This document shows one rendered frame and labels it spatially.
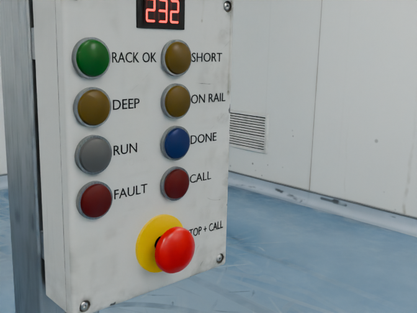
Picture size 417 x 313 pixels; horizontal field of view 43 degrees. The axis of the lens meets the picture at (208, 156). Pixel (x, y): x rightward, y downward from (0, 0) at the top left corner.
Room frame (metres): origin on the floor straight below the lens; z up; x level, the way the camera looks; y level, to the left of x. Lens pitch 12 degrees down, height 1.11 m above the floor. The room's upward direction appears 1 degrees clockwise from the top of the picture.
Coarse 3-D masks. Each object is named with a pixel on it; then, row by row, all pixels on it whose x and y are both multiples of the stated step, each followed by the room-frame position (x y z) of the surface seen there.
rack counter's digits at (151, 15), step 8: (152, 0) 0.43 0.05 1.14; (160, 0) 0.43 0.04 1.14; (168, 0) 0.44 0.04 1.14; (176, 0) 0.44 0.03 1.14; (152, 8) 0.43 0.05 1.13; (160, 8) 0.43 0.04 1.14; (168, 8) 0.44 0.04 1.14; (176, 8) 0.44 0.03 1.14; (152, 16) 0.43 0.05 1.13; (160, 16) 0.43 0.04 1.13; (168, 16) 0.44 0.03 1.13; (176, 16) 0.44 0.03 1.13
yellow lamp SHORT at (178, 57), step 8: (168, 48) 0.43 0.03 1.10; (176, 48) 0.44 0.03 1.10; (184, 48) 0.44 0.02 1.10; (168, 56) 0.43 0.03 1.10; (176, 56) 0.44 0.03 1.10; (184, 56) 0.44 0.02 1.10; (168, 64) 0.43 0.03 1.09; (176, 64) 0.44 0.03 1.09; (184, 64) 0.44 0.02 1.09; (176, 72) 0.44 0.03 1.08
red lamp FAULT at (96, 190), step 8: (96, 184) 0.39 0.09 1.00; (88, 192) 0.38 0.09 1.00; (96, 192) 0.38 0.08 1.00; (104, 192) 0.39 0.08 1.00; (88, 200) 0.38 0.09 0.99; (96, 200) 0.38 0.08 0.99; (104, 200) 0.39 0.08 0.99; (88, 208) 0.38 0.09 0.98; (96, 208) 0.38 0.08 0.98; (104, 208) 0.39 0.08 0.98; (88, 216) 0.38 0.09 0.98; (96, 216) 0.38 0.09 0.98
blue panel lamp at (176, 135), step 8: (176, 128) 0.44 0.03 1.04; (168, 136) 0.43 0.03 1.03; (176, 136) 0.44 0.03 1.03; (184, 136) 0.44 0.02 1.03; (168, 144) 0.43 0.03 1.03; (176, 144) 0.44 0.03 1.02; (184, 144) 0.44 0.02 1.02; (168, 152) 0.43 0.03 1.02; (176, 152) 0.44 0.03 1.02; (184, 152) 0.44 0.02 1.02
